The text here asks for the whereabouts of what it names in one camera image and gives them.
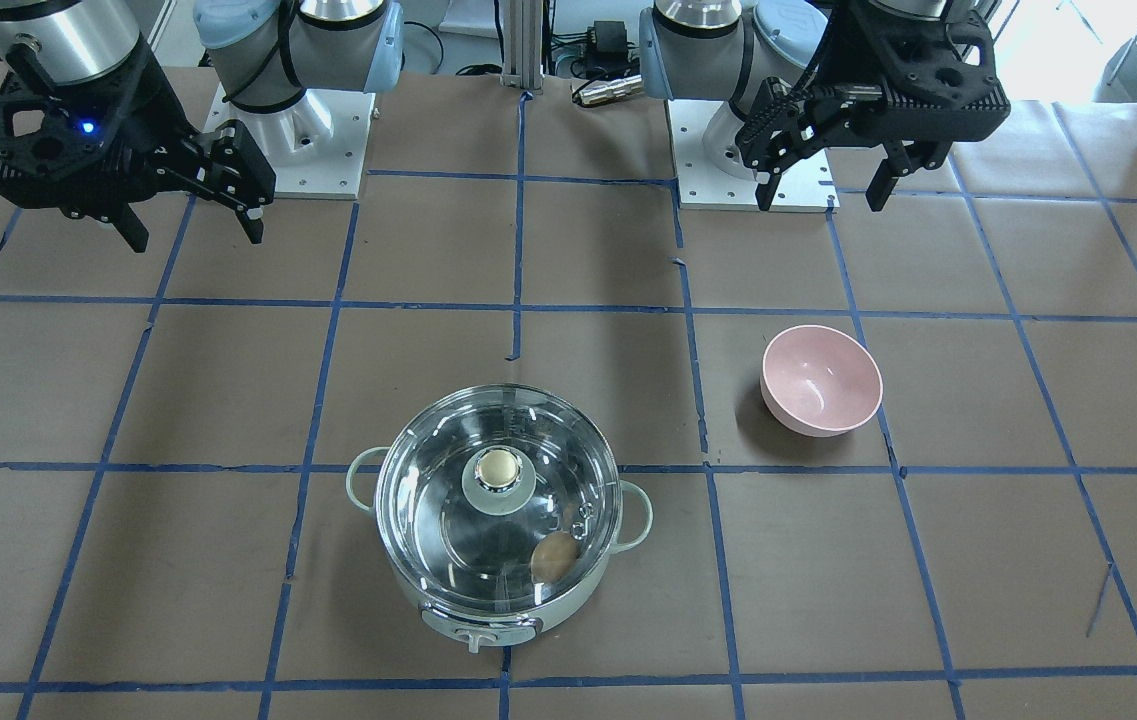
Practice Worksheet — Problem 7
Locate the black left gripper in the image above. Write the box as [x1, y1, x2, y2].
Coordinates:
[735, 1, 1011, 212]

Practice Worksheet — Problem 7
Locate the aluminium frame post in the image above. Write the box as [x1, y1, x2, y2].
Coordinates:
[493, 1, 551, 96]

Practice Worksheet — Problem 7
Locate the pink bowl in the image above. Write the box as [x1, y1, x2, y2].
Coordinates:
[760, 324, 883, 438]

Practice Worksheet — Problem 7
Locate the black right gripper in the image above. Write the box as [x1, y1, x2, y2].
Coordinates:
[0, 41, 276, 253]

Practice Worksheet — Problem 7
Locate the glass pot lid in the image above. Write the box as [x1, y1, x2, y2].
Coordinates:
[373, 384, 622, 611]

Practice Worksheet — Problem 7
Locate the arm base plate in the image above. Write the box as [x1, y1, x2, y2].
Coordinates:
[204, 86, 377, 200]
[667, 99, 839, 213]

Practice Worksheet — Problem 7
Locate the silver cylindrical connector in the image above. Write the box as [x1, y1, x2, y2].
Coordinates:
[571, 76, 644, 108]

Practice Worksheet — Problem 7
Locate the brown egg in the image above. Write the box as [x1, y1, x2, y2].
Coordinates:
[530, 530, 580, 584]

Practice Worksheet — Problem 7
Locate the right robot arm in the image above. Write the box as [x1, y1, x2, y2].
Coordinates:
[0, 1, 404, 253]

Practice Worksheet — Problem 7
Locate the light green cooking pot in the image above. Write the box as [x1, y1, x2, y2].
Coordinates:
[345, 384, 653, 655]

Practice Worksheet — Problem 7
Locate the black power adapter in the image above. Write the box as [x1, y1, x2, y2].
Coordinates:
[583, 20, 631, 78]

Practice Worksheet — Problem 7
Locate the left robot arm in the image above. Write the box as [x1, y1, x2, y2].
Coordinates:
[638, 1, 1012, 212]

